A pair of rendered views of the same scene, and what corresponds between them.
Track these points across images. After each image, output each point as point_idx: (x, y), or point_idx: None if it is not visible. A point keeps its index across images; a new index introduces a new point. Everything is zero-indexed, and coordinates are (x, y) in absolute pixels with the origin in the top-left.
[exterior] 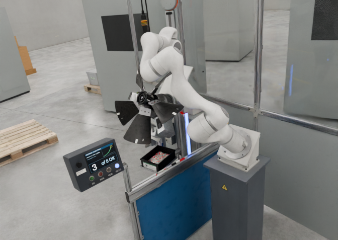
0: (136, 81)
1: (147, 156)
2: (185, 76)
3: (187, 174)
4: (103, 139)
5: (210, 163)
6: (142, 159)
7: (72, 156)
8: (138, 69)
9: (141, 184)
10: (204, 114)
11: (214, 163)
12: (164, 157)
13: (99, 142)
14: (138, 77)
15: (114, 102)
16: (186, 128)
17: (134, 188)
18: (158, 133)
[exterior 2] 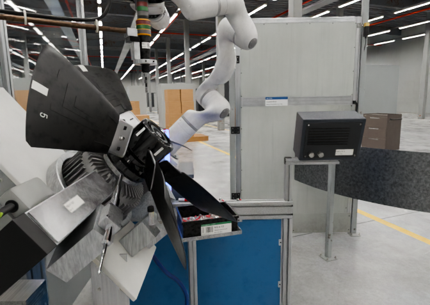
0: (36, 135)
1: (219, 222)
2: (20, 111)
3: None
4: (308, 117)
5: (188, 172)
6: (236, 213)
7: (350, 110)
8: (43, 73)
9: (267, 199)
10: (215, 90)
11: (184, 172)
12: (198, 215)
13: (315, 114)
14: (64, 106)
15: (169, 207)
16: (227, 104)
17: (279, 199)
18: (174, 197)
